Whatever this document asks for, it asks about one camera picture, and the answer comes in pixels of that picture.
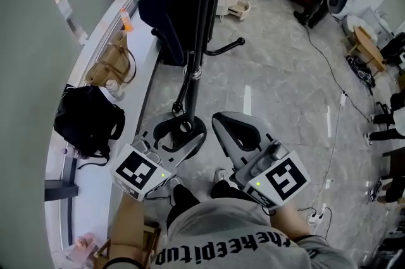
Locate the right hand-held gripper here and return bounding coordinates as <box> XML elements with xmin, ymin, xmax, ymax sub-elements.
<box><xmin>211</xmin><ymin>112</ymin><xmax>311</xmax><ymax>211</ymax></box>

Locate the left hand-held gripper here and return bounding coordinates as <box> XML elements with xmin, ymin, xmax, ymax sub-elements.
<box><xmin>109</xmin><ymin>114</ymin><xmax>208</xmax><ymax>202</ymax></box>

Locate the black coat rack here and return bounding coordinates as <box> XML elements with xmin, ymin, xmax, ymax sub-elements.
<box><xmin>151</xmin><ymin>0</ymin><xmax>333</xmax><ymax>156</ymax></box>

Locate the person's right forearm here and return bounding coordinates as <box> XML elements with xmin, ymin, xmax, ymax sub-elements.
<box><xmin>268</xmin><ymin>203</ymin><xmax>313</xmax><ymax>242</ymax></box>

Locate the person's left forearm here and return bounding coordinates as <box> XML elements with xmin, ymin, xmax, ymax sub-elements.
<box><xmin>109</xmin><ymin>194</ymin><xmax>153</xmax><ymax>269</ymax></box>

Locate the person's right shoe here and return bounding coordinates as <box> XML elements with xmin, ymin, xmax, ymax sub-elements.
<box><xmin>213</xmin><ymin>168</ymin><xmax>238</xmax><ymax>188</ymax></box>

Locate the person's shoe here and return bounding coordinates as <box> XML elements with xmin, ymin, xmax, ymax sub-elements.
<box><xmin>166</xmin><ymin>176</ymin><xmax>185</xmax><ymax>191</ymax></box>
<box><xmin>213</xmin><ymin>168</ymin><xmax>238</xmax><ymax>188</ymax></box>

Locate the person's left shoe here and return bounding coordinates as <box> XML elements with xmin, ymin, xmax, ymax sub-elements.
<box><xmin>166</xmin><ymin>176</ymin><xmax>185</xmax><ymax>191</ymax></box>

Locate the person's right leg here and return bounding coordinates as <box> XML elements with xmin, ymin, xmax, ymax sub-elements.
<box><xmin>210</xmin><ymin>179</ymin><xmax>254</xmax><ymax>205</ymax></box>

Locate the person's leg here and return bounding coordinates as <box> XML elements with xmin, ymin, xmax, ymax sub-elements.
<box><xmin>166</xmin><ymin>184</ymin><xmax>202</xmax><ymax>227</ymax></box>
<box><xmin>210</xmin><ymin>179</ymin><xmax>254</xmax><ymax>205</ymax></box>

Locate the person's left leg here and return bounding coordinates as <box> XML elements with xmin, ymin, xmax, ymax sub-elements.
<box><xmin>166</xmin><ymin>184</ymin><xmax>202</xmax><ymax>227</ymax></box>

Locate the clear plastic bottle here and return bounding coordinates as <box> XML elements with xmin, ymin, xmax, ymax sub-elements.
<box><xmin>105</xmin><ymin>79</ymin><xmax>126</xmax><ymax>101</ymax></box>

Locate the person's grey printed shirt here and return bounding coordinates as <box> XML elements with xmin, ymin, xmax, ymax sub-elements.
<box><xmin>153</xmin><ymin>197</ymin><xmax>358</xmax><ymax>269</ymax></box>

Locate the black backpack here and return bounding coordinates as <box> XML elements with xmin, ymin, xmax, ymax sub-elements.
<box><xmin>53</xmin><ymin>84</ymin><xmax>126</xmax><ymax>167</ymax></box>

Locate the white window ledge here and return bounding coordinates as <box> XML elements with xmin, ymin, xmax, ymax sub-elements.
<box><xmin>44</xmin><ymin>4</ymin><xmax>161</xmax><ymax>262</ymax></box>

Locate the beige tote bag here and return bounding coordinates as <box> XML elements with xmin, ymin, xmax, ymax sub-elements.
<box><xmin>84</xmin><ymin>30</ymin><xmax>137</xmax><ymax>88</ymax></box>

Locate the small pink capped bottle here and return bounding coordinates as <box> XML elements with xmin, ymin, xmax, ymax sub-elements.
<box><xmin>61</xmin><ymin>147</ymin><xmax>82</xmax><ymax>160</ymax></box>

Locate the wooden chair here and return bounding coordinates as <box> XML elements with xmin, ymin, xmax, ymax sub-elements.
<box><xmin>93</xmin><ymin>216</ymin><xmax>162</xmax><ymax>269</ymax></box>

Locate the white power strip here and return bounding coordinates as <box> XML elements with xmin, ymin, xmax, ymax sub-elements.
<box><xmin>308</xmin><ymin>209</ymin><xmax>327</xmax><ymax>224</ymax></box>

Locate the orange bottle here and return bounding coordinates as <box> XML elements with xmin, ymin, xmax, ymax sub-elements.
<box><xmin>120</xmin><ymin>7</ymin><xmax>134</xmax><ymax>33</ymax></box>

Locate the black patterned bag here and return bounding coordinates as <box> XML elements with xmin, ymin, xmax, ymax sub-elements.
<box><xmin>346</xmin><ymin>54</ymin><xmax>377</xmax><ymax>88</ymax></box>

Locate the pink bag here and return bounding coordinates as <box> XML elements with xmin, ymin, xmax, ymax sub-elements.
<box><xmin>65</xmin><ymin>231</ymin><xmax>99</xmax><ymax>262</ymax></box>

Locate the small wooden table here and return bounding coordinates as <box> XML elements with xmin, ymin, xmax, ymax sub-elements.
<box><xmin>346</xmin><ymin>25</ymin><xmax>387</xmax><ymax>74</ymax></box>

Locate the white fluffy cushion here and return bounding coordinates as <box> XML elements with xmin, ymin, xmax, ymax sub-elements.
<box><xmin>341</xmin><ymin>14</ymin><xmax>379</xmax><ymax>41</ymax></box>

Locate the dark wooden table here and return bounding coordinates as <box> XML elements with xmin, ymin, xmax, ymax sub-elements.
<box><xmin>382</xmin><ymin>147</ymin><xmax>405</xmax><ymax>180</ymax></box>

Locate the black chair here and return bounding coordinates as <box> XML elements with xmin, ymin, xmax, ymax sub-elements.
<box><xmin>379</xmin><ymin>32</ymin><xmax>405</xmax><ymax>65</ymax></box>

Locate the white low cabinet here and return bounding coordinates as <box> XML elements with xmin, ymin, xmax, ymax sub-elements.
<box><xmin>349</xmin><ymin>4</ymin><xmax>396</xmax><ymax>41</ymax></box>

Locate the black equipment pile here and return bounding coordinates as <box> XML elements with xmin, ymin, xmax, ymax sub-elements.
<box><xmin>373</xmin><ymin>229</ymin><xmax>405</xmax><ymax>269</ymax></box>

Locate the black floor cable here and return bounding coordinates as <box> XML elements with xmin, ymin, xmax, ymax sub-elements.
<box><xmin>302</xmin><ymin>23</ymin><xmax>371</xmax><ymax>114</ymax></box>

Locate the black window frame bar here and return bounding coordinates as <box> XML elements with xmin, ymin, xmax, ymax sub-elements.
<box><xmin>44</xmin><ymin>156</ymin><xmax>80</xmax><ymax>202</ymax></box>

